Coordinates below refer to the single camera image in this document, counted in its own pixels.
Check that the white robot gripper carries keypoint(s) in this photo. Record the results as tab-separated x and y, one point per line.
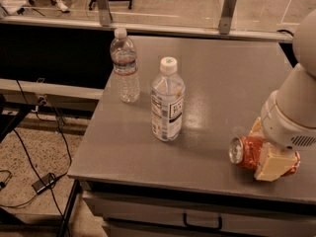
285	128

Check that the red coke can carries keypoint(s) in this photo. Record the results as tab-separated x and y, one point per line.
245	151

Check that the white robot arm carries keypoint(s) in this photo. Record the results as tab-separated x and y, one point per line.
296	97

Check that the clear bottle with white label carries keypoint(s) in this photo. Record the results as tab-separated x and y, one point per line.
167	100

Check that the grey metal drawer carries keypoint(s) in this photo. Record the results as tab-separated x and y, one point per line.
134	216

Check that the clear ribbed water bottle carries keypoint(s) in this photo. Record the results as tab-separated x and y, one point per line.
124	58

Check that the black table leg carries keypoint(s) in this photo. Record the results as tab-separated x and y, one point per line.
63	227

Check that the black power adapter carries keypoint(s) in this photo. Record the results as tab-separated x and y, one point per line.
44	183

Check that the white shoe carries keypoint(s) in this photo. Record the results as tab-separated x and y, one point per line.
61	6

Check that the black drawer handle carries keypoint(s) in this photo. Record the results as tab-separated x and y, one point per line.
200	223

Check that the right metal bracket post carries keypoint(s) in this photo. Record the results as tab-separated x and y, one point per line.
226	16

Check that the metal bracket post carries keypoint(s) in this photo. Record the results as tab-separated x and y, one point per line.
226	16
104	12

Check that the left metal bracket post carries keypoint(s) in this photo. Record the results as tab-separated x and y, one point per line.
104	12

